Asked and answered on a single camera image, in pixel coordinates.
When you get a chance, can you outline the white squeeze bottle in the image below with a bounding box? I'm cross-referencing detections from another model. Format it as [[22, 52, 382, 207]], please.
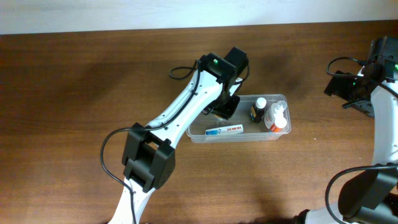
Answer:
[[264, 101, 287, 132]]

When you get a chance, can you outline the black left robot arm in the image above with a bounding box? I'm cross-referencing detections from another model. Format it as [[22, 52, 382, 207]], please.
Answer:
[[110, 47, 249, 223]]

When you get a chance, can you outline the black right camera cable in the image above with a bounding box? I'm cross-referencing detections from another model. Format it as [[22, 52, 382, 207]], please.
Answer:
[[325, 56, 398, 224]]

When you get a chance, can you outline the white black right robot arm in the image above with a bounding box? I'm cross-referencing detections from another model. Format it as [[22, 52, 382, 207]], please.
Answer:
[[291, 36, 397, 224]]

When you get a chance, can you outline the clear plastic container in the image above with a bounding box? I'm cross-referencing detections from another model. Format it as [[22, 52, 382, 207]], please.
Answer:
[[186, 94, 291, 143]]

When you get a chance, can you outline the white green Panadol box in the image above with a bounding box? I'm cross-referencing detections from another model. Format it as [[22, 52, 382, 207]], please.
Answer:
[[205, 124, 244, 136]]

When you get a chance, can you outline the dark bottle white cap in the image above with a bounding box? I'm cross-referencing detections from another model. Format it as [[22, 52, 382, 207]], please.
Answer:
[[250, 97, 267, 123]]

